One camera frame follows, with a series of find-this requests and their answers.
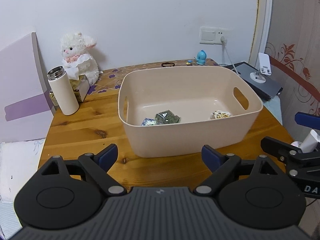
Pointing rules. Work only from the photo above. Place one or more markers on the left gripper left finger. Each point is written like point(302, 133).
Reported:
point(84, 176)

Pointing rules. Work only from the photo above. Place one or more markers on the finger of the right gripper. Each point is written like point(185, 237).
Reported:
point(307, 120)
point(289, 154)

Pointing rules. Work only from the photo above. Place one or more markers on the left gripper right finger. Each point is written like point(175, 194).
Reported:
point(233, 175)

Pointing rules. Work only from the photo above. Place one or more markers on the white yellow patterned item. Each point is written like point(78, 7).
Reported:
point(219, 114)

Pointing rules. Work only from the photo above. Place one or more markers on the blue white tissue pack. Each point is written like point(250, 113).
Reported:
point(149, 122)

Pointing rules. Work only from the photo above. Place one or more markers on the dark green packet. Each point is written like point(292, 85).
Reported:
point(166, 117)

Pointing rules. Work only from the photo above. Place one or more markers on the white round object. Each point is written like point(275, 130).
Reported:
point(310, 142)

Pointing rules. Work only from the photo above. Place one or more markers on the dark grey laptop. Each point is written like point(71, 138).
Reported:
point(263, 85)

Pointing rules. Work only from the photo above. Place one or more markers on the white phone stand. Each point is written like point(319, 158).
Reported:
point(264, 69)

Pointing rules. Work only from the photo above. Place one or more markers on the beige plastic storage basket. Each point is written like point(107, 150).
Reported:
point(192, 93)

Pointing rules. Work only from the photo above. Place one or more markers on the tissue box with tissues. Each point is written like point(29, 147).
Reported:
point(80, 84)

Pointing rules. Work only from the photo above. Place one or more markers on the cream thermos bottle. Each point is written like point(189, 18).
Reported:
point(63, 92)

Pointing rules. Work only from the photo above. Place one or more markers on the purple white headboard panel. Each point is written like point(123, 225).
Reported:
point(26, 108)

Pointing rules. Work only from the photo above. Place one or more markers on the small yellow blue figurine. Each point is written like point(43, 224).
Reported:
point(189, 63)

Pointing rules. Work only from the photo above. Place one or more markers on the blue cartoon figurine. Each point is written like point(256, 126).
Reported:
point(201, 57)

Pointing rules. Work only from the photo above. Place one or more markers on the white plush lamb toy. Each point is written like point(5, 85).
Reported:
point(73, 44)

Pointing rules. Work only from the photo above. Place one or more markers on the white wall switch socket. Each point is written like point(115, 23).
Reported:
point(211, 35)

